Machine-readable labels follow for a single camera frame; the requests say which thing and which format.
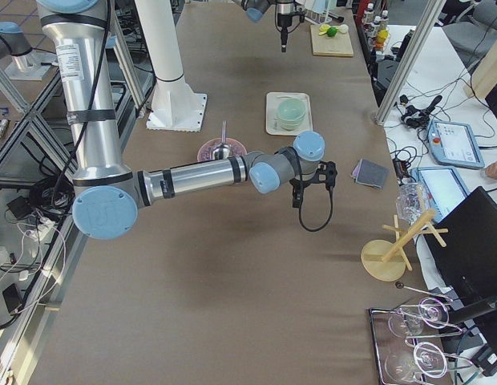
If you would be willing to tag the green lime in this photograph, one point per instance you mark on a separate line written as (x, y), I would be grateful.
(331, 32)

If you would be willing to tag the wine glass rack tray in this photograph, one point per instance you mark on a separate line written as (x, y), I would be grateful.
(407, 343)

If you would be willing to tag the white garlic bulb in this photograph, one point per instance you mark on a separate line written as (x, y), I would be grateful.
(343, 29)

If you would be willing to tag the metal ice scoop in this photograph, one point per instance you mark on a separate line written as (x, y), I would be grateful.
(223, 149)

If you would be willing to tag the wooden mug stand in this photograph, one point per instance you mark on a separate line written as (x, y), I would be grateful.
(387, 261)

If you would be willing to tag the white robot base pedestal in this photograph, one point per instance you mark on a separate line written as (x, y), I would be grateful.
(175, 106)

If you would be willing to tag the green bowl on tray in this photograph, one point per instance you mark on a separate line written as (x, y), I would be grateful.
(288, 127)

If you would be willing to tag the grey folded cloth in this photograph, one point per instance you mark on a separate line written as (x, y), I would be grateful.
(370, 174)

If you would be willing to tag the lower wine glass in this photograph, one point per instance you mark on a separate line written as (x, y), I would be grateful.
(424, 360)

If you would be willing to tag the black monitor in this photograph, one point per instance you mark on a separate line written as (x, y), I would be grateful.
(468, 262)

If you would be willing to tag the blue tablet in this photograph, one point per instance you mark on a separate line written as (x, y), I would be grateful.
(445, 188)
(454, 144)

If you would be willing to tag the cream rabbit tray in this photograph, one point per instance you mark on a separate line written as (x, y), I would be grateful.
(273, 100)

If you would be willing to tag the clear plastic cup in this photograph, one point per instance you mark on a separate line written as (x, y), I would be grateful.
(412, 201)

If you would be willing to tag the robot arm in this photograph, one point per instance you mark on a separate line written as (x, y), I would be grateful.
(256, 9)
(107, 194)

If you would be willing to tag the aluminium frame post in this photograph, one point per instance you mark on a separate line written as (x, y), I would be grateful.
(422, 32)

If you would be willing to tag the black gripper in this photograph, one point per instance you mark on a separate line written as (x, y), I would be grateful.
(300, 183)
(284, 18)

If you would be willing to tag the upper wine glass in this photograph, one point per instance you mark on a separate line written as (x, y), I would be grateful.
(410, 320)

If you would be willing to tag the green bowl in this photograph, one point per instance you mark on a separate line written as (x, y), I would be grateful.
(294, 121)
(291, 109)
(288, 127)

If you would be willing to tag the wooden cutting board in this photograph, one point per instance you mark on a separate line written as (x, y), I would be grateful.
(338, 46)

